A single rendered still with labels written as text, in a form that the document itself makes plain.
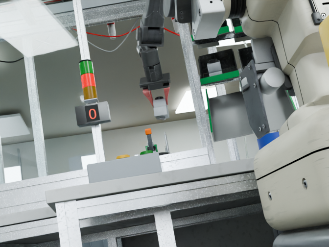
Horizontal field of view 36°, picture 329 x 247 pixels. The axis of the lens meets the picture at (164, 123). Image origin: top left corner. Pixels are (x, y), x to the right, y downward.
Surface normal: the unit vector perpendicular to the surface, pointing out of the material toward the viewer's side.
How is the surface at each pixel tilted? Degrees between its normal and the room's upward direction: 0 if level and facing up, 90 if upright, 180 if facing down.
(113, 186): 90
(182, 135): 90
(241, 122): 45
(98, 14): 90
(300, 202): 90
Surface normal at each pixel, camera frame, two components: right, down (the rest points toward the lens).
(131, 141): 0.13, -0.25
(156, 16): 0.18, 0.58
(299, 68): -0.98, 0.14
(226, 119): -0.25, -0.82
